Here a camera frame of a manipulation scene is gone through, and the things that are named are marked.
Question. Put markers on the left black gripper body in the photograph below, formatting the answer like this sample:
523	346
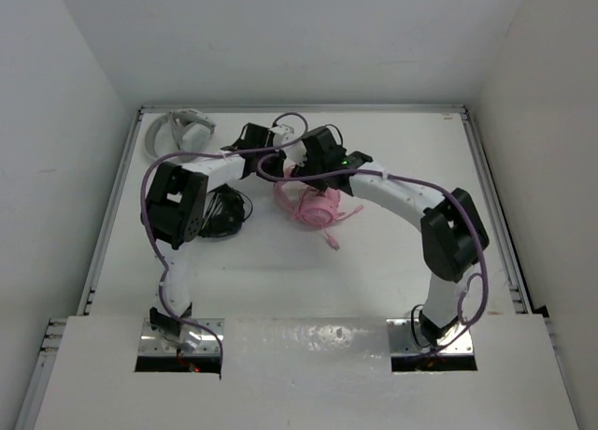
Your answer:
272	164

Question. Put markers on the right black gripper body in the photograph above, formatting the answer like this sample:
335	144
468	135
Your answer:
309	166

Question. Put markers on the pink headphones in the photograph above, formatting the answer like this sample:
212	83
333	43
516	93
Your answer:
312	207

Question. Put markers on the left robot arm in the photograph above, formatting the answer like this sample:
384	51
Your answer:
173	204

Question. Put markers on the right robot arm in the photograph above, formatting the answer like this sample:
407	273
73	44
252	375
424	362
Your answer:
453	237

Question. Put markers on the white grey headphones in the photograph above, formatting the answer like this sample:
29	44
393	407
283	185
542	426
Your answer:
186	130

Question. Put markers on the black headphones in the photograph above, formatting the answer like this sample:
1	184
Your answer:
225	213

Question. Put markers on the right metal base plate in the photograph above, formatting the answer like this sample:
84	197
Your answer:
406	339

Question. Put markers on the metal base plate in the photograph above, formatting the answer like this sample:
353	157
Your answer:
192	341
406	339

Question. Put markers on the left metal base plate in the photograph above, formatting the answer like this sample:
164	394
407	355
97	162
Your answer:
192	341

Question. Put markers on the aluminium table frame rail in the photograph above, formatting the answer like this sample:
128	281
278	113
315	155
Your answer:
275	268

